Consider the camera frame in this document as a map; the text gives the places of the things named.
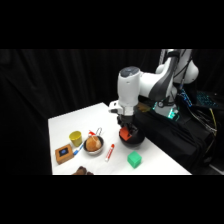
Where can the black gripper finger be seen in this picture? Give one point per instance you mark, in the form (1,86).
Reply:
(121,128)
(134,129)

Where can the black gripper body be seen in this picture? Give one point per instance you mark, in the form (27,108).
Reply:
(126,118)

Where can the red cube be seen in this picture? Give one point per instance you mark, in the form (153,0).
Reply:
(125,134)

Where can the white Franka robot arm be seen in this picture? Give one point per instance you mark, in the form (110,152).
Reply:
(128,90)

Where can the green cube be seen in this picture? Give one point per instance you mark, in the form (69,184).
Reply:
(134,159)

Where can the black bowl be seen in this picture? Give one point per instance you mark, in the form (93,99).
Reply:
(136,141)

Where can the red and white marker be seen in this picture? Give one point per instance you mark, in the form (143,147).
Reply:
(109,152)

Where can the gingerbread plush toy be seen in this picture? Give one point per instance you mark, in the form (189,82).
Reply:
(93,142)

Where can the black robot stand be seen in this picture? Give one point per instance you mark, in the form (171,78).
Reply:
(173,136)

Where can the green light on stand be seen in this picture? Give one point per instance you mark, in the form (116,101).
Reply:
(174,114)

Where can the yellow cup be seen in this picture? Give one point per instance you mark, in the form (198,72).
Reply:
(75,138)

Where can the blue and white pen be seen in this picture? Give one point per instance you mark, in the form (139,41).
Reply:
(78,149)

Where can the brown plush toy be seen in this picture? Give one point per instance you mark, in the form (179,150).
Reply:
(82,171)

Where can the wooden block with blue print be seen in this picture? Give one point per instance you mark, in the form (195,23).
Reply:
(64,154)

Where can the blue-lit keyboard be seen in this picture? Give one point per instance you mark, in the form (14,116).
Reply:
(207,99)

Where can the black curtain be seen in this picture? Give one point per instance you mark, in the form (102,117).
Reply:
(50,80)

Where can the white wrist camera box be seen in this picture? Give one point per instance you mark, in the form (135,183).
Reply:
(114,107)

